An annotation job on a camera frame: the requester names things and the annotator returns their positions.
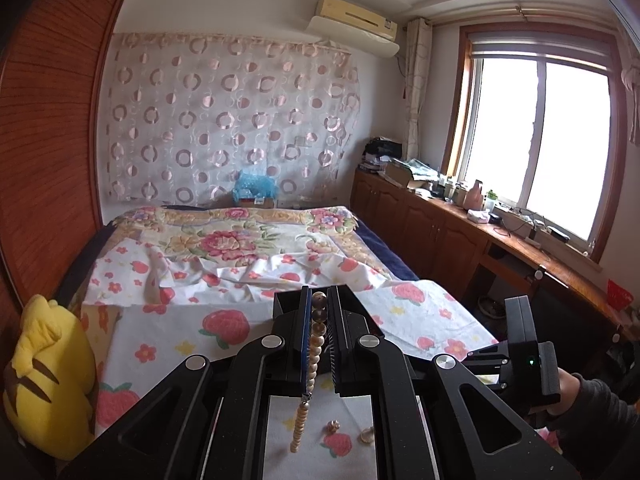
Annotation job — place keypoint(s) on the wooden frame window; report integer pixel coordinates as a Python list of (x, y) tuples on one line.
[(500, 135)]

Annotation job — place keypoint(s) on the white power strip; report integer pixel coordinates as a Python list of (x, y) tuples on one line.
[(520, 225)]

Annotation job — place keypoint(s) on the person's right forearm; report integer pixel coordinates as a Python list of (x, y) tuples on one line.
[(600, 420)]

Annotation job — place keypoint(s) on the small cardboard box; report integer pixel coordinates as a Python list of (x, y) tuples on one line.
[(255, 202)]

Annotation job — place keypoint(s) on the grey roller blind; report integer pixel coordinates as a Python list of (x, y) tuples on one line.
[(540, 52)]

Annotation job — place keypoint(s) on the yellow plush toy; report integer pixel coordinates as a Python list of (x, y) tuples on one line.
[(45, 360)]

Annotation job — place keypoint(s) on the circle pattern sheer wall curtain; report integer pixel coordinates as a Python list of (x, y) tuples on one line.
[(225, 110)]

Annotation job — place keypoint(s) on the blue plastic bag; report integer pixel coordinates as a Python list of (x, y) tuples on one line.
[(255, 185)]

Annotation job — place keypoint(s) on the green cap bottle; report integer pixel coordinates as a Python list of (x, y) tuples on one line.
[(491, 202)]

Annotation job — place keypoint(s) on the floral print blanket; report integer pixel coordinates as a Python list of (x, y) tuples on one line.
[(225, 240)]

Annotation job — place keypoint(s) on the brown wooden wardrobe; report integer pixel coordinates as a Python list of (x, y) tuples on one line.
[(50, 135)]

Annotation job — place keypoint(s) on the tied pale window curtain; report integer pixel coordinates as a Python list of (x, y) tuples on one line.
[(631, 95)]

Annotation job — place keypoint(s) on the person's right hand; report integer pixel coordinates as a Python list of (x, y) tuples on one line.
[(569, 387)]

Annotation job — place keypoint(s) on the bowl under desk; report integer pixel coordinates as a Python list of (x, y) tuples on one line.
[(491, 307)]

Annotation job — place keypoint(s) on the pile of dark bags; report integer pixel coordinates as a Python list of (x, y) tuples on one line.
[(382, 152)]

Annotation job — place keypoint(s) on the pink bottle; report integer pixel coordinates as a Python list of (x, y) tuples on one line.
[(474, 197)]

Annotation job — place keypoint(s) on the white air deflector panel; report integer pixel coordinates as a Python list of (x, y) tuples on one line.
[(350, 35)]

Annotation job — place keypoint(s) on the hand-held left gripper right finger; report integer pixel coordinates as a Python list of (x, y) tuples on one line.
[(337, 350)]

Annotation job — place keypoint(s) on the brown wooden side cabinet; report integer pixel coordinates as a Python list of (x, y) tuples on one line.
[(425, 230)]

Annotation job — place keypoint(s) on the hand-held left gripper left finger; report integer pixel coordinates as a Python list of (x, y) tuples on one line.
[(306, 350)]

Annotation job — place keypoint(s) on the stack of books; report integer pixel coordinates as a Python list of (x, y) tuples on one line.
[(410, 172)]

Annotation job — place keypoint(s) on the circle pattern window curtain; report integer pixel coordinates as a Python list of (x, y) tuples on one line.
[(417, 85)]

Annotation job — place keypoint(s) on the beige wall air conditioner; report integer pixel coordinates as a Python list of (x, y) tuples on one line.
[(350, 10)]

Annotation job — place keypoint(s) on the strawberry print white cloth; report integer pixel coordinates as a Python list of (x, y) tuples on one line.
[(165, 340)]

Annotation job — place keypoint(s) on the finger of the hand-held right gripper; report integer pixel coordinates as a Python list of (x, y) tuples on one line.
[(487, 354)]

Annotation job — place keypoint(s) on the small pearl earring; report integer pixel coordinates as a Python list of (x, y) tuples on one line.
[(367, 435)]

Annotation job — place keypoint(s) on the white cosmetic bottle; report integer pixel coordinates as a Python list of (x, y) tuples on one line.
[(455, 190)]

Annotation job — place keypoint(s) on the white tissue pack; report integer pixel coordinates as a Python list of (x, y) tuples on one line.
[(480, 216)]

